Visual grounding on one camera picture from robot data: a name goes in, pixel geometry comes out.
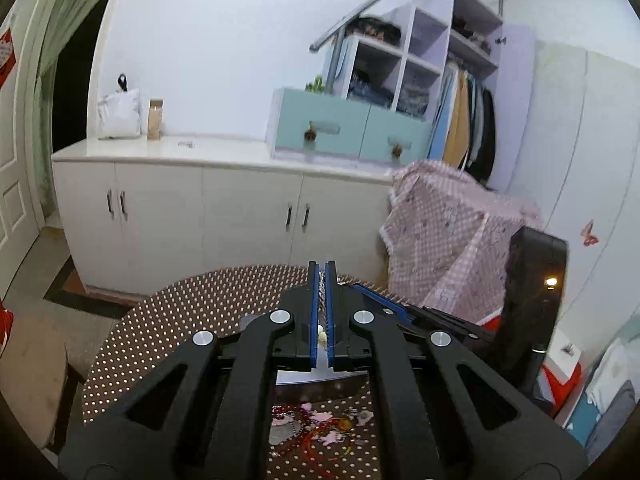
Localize dark red bead bracelet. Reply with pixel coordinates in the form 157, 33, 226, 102
271, 404, 314, 456

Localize pink white charm keychain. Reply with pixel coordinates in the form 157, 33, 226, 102
310, 411, 345, 446

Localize clear round pendant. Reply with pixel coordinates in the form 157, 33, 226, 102
356, 410, 374, 427

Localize dark grey storage box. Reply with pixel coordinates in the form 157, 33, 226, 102
238, 311, 371, 403

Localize brown polka dot tablecloth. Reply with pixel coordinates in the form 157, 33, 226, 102
82, 264, 382, 479

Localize hanging clothes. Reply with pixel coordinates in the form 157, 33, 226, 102
426, 61, 497, 186

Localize teal drawer unit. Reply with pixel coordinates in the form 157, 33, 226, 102
266, 88, 432, 165

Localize white low cabinet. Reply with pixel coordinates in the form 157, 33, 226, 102
52, 136, 390, 297

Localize red cartoon poster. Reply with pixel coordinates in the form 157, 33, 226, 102
0, 302, 14, 356

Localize lilac open shelf wardrobe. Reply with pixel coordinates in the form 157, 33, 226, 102
323, 0, 536, 192

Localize white panel door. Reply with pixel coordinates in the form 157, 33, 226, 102
1, 0, 43, 295

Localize brown paper package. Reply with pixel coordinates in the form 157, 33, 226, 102
146, 99, 164, 141

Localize white plastic bag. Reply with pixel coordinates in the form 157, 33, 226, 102
96, 74, 141, 140

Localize pink butterfly wall sticker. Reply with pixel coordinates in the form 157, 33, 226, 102
580, 220, 600, 247

